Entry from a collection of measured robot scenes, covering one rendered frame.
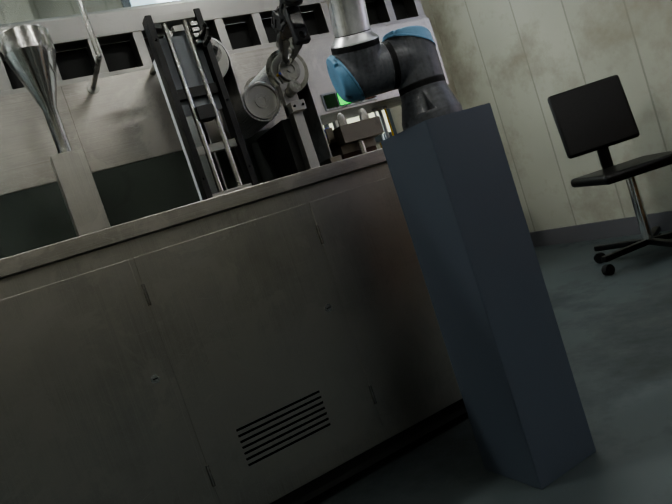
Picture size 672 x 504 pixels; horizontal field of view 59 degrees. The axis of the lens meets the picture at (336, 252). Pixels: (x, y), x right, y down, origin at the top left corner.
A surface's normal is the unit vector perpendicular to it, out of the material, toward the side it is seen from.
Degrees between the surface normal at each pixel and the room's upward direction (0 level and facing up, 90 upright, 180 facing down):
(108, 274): 90
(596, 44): 90
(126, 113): 90
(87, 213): 90
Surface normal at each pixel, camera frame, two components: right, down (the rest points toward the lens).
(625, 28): -0.84, 0.31
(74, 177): 0.43, -0.07
